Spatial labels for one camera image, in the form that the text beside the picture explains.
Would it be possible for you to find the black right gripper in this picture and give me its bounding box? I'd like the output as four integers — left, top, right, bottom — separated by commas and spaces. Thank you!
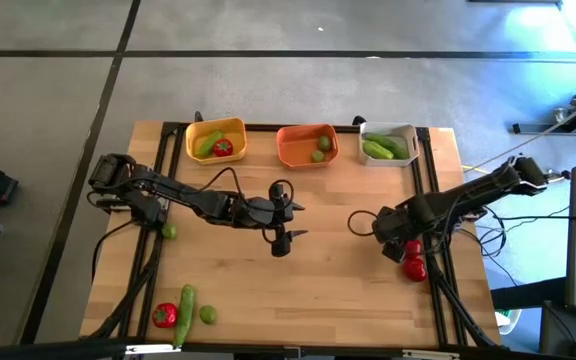
371, 203, 422, 264

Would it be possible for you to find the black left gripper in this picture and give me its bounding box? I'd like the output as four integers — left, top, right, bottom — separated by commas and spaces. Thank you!
240, 182, 310, 259

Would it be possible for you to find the red plastic tomato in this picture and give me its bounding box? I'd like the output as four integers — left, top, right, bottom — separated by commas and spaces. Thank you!
401, 256, 428, 284
212, 137, 235, 159
403, 238, 424, 259

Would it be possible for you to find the light green avocado toy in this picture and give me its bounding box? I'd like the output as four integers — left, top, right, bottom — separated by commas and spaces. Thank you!
195, 129, 226, 159

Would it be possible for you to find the smooth dark green cucumber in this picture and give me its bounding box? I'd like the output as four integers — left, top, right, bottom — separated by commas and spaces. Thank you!
365, 132, 410, 161

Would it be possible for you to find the orange plastic basket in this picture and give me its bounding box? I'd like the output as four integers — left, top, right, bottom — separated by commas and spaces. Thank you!
275, 123, 341, 171

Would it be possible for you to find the yellow plastic basket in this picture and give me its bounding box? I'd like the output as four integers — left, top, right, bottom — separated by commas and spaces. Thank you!
184, 116, 249, 166

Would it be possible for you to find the light green cucumber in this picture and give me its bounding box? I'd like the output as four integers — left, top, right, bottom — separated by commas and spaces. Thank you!
361, 139, 395, 161

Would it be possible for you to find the white plastic basket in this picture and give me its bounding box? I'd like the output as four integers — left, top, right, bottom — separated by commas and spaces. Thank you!
357, 121, 421, 168

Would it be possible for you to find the long green cucumber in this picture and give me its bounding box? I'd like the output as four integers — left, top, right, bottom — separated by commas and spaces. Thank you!
171, 283, 198, 350

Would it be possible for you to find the white cup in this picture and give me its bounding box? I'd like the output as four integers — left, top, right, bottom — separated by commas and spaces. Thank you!
494, 306, 524, 336

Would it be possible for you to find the black floor bar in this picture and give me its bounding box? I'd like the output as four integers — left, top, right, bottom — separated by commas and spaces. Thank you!
490, 276, 569, 312

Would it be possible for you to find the red pepper bottom left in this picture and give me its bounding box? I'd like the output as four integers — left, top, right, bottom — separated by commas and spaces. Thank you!
151, 302, 179, 330

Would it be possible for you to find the grey metal stand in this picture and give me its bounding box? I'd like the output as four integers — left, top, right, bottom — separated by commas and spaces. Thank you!
511, 88, 576, 136

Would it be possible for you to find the dark grey cabinet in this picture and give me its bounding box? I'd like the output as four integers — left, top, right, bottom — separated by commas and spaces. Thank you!
540, 299, 576, 360

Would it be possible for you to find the black overhead beam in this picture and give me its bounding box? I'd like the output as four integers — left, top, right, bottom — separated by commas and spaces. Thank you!
0, 338, 576, 360

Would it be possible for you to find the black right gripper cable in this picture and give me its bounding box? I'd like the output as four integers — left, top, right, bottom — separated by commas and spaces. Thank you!
346, 209, 380, 238

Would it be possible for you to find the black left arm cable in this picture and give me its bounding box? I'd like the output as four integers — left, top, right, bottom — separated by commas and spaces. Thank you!
182, 166, 249, 209

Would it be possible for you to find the yellow hanging cord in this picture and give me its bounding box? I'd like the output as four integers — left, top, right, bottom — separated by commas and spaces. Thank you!
461, 117, 569, 175

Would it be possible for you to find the black floor cable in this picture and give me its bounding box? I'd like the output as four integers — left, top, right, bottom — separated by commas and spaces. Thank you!
467, 202, 576, 281

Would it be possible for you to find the black table cable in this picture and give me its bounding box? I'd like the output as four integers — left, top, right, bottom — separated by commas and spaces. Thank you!
90, 218, 142, 284

